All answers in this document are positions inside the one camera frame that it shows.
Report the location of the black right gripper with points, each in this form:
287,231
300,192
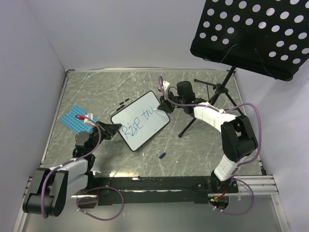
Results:
165,106

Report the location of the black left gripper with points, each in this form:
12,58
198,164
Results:
109,130

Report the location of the small black-framed whiteboard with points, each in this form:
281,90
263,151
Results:
139,120

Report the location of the blue marker cap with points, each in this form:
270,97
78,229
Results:
162,155

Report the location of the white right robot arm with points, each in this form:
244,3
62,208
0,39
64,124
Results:
237,135

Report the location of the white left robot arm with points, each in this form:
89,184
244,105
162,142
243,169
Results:
51,187

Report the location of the blue studded building plate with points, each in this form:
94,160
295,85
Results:
73,123

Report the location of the black perforated music stand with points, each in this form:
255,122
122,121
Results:
268,37

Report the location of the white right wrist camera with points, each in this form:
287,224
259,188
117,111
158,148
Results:
165,86

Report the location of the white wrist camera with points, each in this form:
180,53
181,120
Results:
165,86
88,119

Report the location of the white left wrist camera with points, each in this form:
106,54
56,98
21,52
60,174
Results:
88,119

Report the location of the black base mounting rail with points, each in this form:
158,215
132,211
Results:
170,189

